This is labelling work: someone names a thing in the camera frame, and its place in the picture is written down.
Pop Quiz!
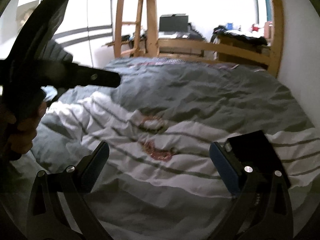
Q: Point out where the wooden desk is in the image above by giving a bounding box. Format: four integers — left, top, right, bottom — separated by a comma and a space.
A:
121, 31, 207, 57

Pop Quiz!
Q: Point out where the grey white striped duvet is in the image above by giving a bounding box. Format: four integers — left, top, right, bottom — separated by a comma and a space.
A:
1, 58, 319, 239

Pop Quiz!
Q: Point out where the white sliding wardrobe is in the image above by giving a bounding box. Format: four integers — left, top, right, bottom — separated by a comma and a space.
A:
52, 0, 113, 68

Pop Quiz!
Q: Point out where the red item on dresser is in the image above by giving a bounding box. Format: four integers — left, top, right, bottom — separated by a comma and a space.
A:
251, 24, 261, 32

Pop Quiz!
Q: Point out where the blue box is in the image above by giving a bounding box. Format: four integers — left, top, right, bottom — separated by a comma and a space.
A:
226, 23, 233, 30

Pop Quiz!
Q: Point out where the wooden loft bed frame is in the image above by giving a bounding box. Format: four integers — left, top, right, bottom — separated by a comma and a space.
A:
113, 0, 301, 78

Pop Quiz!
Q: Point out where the person's left hand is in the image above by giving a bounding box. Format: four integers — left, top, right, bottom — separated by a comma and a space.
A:
1, 99, 47, 160

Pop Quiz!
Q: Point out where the black computer monitor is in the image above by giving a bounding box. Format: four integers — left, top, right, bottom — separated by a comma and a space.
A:
159, 14, 188, 32

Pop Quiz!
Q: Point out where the wooden ladder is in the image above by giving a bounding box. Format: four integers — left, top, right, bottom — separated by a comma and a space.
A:
114, 0, 144, 58

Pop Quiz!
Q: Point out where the red bead bracelet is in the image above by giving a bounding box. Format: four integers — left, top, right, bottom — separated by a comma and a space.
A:
141, 139, 176, 162

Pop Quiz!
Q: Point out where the dark clothes pile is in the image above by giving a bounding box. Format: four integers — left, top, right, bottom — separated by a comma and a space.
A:
210, 25, 268, 46

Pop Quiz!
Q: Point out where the dark jacket on chair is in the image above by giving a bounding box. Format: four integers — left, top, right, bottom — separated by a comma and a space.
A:
42, 40, 73, 62

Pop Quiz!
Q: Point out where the black jewelry box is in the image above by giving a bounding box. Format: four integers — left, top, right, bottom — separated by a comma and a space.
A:
224, 130, 291, 189

